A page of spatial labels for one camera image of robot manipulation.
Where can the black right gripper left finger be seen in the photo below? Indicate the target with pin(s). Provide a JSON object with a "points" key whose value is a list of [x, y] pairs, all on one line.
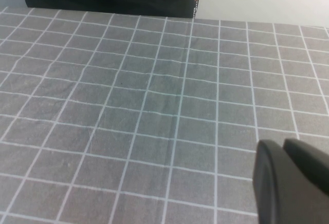
{"points": [[267, 183]]}

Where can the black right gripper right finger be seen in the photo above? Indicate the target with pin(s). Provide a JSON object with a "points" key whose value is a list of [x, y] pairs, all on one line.
{"points": [[308, 159]]}

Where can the grey white-checked tablecloth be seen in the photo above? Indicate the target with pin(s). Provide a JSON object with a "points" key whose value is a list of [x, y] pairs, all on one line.
{"points": [[154, 118]]}

